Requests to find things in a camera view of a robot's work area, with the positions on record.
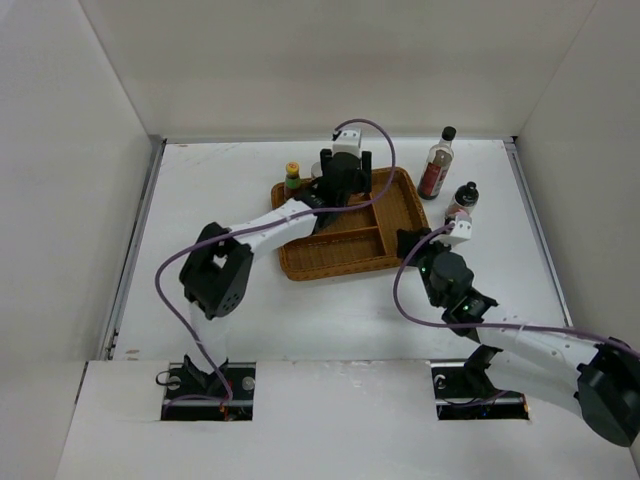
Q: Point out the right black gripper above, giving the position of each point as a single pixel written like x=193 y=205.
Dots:
x=405 y=238

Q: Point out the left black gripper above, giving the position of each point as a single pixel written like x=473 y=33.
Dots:
x=361 y=185

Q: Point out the red sauce bottle green label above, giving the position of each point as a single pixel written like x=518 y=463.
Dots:
x=292 y=181

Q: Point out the tall dark soy sauce bottle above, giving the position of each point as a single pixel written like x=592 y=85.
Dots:
x=437 y=165

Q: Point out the silver lid blue label jar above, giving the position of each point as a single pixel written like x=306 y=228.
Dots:
x=316 y=170

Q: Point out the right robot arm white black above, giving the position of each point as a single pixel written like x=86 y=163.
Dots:
x=594 y=377

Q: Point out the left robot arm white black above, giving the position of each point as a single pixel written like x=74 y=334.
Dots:
x=215 y=277

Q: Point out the brown wicker divided basket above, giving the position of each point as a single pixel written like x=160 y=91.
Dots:
x=359 y=241

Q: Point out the pink lid spice jar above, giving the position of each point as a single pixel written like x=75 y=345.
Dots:
x=457 y=216

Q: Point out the black cap spice shaker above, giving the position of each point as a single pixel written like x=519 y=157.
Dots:
x=464 y=200

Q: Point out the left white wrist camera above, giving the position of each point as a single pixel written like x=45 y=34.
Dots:
x=348 y=141

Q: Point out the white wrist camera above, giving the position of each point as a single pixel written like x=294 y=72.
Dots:
x=348 y=141
x=459 y=233

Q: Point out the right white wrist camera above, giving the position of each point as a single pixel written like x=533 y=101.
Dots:
x=459 y=233

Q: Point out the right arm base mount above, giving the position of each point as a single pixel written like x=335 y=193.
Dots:
x=463 y=391

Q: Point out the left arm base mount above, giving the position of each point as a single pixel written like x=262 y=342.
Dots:
x=191 y=394

